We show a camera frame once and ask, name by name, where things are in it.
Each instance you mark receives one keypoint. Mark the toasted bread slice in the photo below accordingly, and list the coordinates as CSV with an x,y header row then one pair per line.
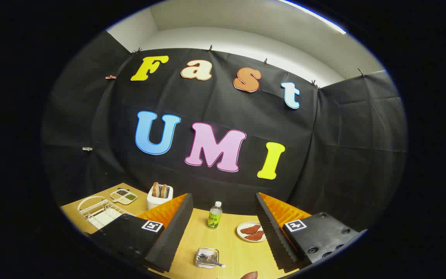
x,y
163,192
156,190

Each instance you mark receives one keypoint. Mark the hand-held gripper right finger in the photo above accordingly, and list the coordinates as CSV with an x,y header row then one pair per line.
x,y
273,236

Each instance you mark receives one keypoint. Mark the red sausage piece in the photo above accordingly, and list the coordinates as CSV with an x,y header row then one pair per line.
x,y
255,235
251,229

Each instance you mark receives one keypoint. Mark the white oval dish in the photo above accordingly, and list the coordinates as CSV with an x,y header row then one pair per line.
x,y
240,231

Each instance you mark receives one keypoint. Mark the white toaster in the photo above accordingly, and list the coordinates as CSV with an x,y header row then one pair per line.
x,y
155,202

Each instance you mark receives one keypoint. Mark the green label drink bottle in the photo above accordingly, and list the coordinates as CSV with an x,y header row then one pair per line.
x,y
214,219

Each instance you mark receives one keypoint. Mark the white divided snack tray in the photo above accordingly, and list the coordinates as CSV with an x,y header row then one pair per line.
x,y
122,197

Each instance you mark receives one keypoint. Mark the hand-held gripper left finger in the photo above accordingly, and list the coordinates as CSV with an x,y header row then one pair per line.
x,y
172,232

